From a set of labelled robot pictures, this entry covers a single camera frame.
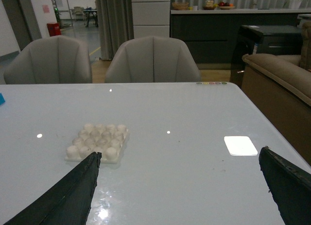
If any left grey armchair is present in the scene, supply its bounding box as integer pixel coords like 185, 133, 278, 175
3, 35, 92, 84

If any wicker basket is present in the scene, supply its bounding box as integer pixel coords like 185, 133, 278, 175
172, 2, 189, 10

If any fruit plate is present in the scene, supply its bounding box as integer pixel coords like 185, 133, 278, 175
218, 1, 235, 10

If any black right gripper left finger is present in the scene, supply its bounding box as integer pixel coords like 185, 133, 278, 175
6, 152, 102, 225

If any black side table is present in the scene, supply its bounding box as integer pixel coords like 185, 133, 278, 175
230, 25, 302, 87

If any blue toy block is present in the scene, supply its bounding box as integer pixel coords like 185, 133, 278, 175
0, 93, 5, 105

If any dark kitchen counter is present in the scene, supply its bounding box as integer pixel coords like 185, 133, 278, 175
170, 8, 311, 69

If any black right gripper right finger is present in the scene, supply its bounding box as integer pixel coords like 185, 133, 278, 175
259, 146, 311, 225

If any red bin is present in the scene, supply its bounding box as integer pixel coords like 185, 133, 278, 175
47, 22, 61, 36

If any right grey armchair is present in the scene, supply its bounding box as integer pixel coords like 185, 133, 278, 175
105, 36, 201, 83

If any white studded base plate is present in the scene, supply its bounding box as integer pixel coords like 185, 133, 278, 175
65, 123, 129, 164

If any coloured dots sticker strip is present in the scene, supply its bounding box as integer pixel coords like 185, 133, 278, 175
196, 82, 227, 86

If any grey armchair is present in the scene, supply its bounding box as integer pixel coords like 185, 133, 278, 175
3, 35, 92, 84
105, 36, 201, 83

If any white cabinet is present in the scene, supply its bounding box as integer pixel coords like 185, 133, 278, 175
132, 0, 171, 38

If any potted plant white pot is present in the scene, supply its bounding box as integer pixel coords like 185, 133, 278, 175
284, 0, 307, 10

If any grey curtain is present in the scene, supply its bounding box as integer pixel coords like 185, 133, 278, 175
95, 0, 134, 60

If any beige sofa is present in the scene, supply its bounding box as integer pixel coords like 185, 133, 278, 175
242, 21, 311, 163

